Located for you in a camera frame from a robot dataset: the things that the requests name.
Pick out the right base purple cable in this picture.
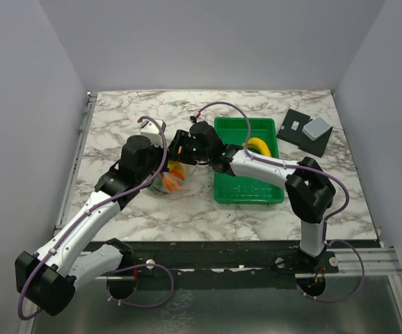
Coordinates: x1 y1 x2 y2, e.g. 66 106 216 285
301 239 366 303

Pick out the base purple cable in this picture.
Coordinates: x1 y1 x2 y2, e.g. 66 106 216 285
107 264 175 309
301 239 366 303

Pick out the black mounting rail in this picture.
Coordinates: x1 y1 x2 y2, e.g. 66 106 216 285
107 239 338 289

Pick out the yellow banana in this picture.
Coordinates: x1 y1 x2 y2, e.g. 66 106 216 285
247 137 272 157

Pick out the grey scale platform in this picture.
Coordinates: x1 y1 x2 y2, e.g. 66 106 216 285
302 117 332 141

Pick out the yellow lemon front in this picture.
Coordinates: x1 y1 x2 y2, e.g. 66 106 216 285
169 164 185 180

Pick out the black scale base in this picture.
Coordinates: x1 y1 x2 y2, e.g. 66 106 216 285
277 109 333 157

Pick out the orange fruit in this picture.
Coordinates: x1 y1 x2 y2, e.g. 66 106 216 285
161 173 184 193

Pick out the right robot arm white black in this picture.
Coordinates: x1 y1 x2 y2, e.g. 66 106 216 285
168 121 336 272

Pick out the red yellow mango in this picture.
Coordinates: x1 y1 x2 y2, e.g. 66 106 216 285
168 161 184 173

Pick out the clear zip top bag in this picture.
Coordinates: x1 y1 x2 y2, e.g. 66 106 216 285
151 161 199 194

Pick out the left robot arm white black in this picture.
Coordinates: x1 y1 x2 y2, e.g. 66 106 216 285
15 135 168 320

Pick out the green plastic bin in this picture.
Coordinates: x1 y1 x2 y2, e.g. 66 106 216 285
214 117 284 205

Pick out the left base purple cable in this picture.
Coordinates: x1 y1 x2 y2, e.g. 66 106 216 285
107 264 175 309

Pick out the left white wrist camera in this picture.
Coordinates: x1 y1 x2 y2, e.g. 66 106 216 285
139 120 163 146

